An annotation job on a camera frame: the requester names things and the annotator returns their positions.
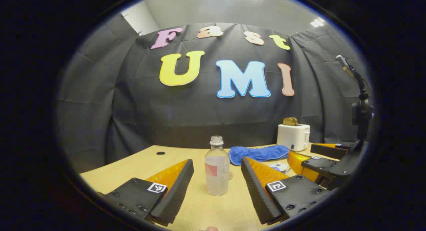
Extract blue towel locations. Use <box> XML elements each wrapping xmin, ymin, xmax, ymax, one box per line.
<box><xmin>228</xmin><ymin>145</ymin><xmax>291</xmax><ymax>166</ymax></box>

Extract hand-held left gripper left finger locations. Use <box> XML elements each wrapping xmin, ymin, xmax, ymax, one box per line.
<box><xmin>97</xmin><ymin>159</ymin><xmax>194</xmax><ymax>227</ymax></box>

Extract white blue-flowered teacup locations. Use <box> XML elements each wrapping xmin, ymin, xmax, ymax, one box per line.
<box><xmin>268</xmin><ymin>162</ymin><xmax>292</xmax><ymax>174</ymax></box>

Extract clear plastic water bottle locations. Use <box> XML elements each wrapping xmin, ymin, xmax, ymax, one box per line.
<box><xmin>204</xmin><ymin>135</ymin><xmax>231</xmax><ymax>196</ymax></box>

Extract white toaster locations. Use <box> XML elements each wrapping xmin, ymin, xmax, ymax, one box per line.
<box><xmin>277</xmin><ymin>123</ymin><xmax>311</xmax><ymax>152</ymax></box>

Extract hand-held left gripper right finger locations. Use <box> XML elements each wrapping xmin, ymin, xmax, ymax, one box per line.
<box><xmin>241</xmin><ymin>156</ymin><xmax>333</xmax><ymax>225</ymax></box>

